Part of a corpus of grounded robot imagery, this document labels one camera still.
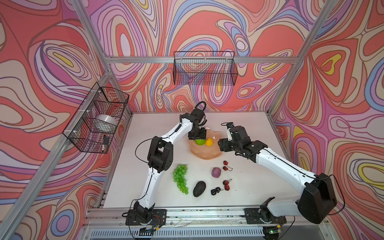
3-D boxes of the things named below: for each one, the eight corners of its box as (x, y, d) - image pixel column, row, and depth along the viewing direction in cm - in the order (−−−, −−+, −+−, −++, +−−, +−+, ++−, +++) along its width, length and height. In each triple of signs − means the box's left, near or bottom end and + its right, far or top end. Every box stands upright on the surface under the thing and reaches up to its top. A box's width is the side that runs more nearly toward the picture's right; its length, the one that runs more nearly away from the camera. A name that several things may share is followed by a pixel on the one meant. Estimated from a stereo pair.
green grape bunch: (172, 194, 82) (171, 192, 78) (174, 167, 92) (174, 164, 89) (188, 194, 82) (188, 192, 78) (189, 167, 92) (189, 164, 89)
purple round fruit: (212, 178, 87) (212, 175, 85) (211, 169, 91) (211, 167, 88) (220, 178, 87) (221, 175, 85) (219, 169, 91) (220, 167, 88)
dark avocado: (191, 193, 82) (191, 191, 79) (199, 181, 87) (199, 178, 83) (199, 199, 80) (199, 197, 77) (206, 186, 85) (207, 184, 81)
